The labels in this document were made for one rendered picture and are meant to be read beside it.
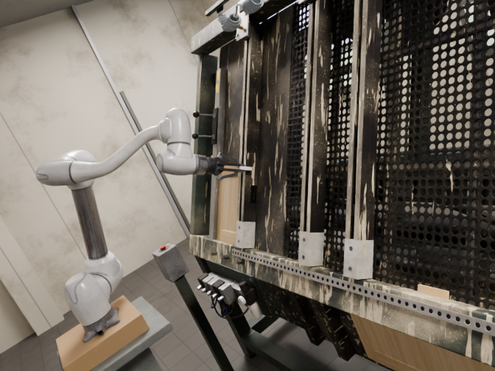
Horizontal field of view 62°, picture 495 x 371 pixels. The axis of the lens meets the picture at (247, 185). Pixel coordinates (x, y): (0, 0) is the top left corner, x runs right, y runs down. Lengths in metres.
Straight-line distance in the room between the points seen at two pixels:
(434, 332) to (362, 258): 0.31
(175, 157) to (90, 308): 0.84
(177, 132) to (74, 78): 3.64
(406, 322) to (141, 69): 4.74
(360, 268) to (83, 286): 1.29
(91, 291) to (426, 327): 1.46
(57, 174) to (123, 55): 3.69
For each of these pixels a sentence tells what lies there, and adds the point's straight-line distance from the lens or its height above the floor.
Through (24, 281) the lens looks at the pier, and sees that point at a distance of 5.13.
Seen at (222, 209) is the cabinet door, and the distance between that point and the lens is 2.25.
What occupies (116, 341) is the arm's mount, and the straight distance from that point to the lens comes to 2.10.
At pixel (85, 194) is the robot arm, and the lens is 2.15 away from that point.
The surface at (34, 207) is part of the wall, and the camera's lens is 5.19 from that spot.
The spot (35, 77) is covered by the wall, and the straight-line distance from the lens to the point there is 5.30.
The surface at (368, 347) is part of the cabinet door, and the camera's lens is 2.08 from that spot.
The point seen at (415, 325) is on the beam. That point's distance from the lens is 1.30.
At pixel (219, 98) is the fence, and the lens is 2.35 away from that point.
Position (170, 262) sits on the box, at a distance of 2.42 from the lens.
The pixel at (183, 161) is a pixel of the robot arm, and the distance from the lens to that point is 1.75.
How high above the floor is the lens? 1.65
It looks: 14 degrees down
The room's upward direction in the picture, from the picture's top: 24 degrees counter-clockwise
